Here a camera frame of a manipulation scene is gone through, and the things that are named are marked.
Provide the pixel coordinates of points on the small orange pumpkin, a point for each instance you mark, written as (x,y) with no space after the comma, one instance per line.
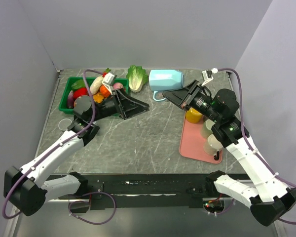
(104,91)

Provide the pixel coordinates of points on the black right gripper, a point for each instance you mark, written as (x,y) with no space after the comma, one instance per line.
(177,96)

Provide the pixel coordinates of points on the yellow mug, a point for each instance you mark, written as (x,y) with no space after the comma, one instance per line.
(193,116)

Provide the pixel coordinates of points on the purple onion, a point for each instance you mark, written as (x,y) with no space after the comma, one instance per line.
(118,85)

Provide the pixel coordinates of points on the light blue faceted mug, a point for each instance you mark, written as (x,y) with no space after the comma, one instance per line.
(163,80)

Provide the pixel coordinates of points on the green plastic crate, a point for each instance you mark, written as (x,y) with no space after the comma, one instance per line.
(63,103)

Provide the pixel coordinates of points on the green lettuce head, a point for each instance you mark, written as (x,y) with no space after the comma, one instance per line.
(137,77)

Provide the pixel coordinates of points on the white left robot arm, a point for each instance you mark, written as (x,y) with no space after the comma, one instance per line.
(28,187)

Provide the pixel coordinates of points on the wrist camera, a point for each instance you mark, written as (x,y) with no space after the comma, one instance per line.
(207,77)
(108,82)

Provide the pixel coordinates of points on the yellow ginger root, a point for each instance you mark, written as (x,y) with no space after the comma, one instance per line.
(98,97)

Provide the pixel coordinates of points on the pink plastic tray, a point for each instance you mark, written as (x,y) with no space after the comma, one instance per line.
(192,143)

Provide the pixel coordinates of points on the green bell pepper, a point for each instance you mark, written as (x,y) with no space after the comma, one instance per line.
(77,85)

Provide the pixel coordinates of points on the grey blue printed mug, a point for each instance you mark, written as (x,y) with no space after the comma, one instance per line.
(64,124)

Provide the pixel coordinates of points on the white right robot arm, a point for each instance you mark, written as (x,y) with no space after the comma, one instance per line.
(269,198)

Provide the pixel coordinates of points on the white daikon radish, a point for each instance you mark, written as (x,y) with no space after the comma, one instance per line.
(97,83)

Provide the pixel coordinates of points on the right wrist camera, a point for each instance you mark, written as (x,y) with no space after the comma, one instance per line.
(207,77)

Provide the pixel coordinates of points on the pale green mug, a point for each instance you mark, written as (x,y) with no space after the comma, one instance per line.
(206,128)

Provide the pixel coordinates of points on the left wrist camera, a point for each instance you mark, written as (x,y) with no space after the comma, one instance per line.
(108,82)

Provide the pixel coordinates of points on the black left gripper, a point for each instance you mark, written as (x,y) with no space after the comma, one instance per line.
(128,106)

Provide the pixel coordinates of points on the purple eggplant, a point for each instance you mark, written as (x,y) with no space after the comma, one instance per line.
(70,100)

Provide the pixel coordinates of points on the cream mug black handle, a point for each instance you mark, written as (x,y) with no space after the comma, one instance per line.
(213,147)

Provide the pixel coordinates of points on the black front mounting rail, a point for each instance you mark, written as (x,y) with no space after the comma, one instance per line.
(150,190)

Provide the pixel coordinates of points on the red bell pepper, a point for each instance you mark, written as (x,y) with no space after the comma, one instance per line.
(80,92)

